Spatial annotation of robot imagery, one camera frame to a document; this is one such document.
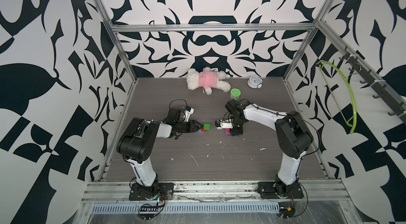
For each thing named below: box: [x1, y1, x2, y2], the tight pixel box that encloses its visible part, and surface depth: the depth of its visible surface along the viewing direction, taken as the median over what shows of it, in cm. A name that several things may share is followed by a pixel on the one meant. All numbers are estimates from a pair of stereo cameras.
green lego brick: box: [204, 123, 211, 131], surface depth 91 cm
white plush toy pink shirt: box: [186, 66, 232, 96], surface depth 111 cm
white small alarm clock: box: [247, 75, 263, 89], surface depth 117 cm
